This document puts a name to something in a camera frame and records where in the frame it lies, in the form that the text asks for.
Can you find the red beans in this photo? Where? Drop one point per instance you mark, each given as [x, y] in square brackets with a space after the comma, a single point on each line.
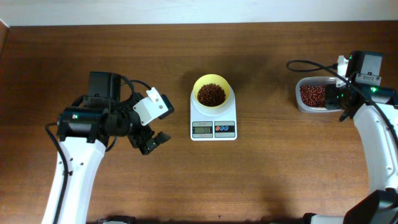
[313, 96]

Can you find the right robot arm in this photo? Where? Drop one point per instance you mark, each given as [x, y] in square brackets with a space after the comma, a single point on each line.
[373, 109]

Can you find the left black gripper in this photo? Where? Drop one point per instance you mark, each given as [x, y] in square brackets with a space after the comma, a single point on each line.
[138, 140]

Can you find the yellow plastic bowl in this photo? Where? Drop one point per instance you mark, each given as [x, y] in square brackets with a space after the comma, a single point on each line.
[211, 79]

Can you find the clear plastic bean container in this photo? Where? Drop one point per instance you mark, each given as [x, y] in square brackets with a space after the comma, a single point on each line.
[312, 81]

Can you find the white digital kitchen scale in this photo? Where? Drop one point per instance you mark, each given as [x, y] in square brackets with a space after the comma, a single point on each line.
[215, 123]

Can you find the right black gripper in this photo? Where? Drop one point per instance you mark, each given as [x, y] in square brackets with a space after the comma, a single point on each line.
[330, 102]

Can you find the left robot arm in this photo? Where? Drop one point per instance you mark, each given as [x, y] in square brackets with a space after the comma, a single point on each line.
[111, 109]

